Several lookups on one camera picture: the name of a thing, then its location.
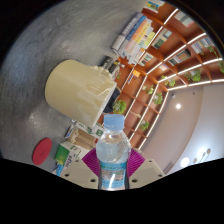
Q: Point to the clear blue-capped water bottle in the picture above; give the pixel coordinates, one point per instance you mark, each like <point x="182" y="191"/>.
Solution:
<point x="113" y="153"/>

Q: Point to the colourful book stack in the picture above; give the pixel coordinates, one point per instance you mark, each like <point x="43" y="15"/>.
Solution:
<point x="135" y="36"/>

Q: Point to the tall green white carton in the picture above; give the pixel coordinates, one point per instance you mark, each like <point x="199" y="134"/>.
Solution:
<point x="91" y="129"/>

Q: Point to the flat round red coaster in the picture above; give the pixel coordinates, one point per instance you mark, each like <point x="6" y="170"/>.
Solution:
<point x="42" y="151"/>

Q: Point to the branched ceiling lamp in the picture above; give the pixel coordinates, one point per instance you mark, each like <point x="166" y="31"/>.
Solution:
<point x="185" y="162"/>

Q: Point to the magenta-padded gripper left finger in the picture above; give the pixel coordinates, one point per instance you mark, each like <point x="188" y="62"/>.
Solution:
<point x="78" y="173"/>

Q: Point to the recessed ceiling spotlight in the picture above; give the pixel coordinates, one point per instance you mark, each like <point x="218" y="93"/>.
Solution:
<point x="178" y="106"/>

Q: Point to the green white box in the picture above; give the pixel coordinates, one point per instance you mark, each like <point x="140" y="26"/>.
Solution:
<point x="61" y="155"/>

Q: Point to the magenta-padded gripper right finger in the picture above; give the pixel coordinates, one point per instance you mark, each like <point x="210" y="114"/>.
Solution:
<point x="146" y="173"/>

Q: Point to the cream cup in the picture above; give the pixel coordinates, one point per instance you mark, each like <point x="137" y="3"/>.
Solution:
<point x="78" y="88"/>

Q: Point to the dark office chair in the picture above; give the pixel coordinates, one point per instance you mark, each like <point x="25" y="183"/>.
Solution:
<point x="113" y="101"/>

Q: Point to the wooden shelf unit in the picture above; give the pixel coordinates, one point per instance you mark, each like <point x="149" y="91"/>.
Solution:
<point x="156" y="55"/>

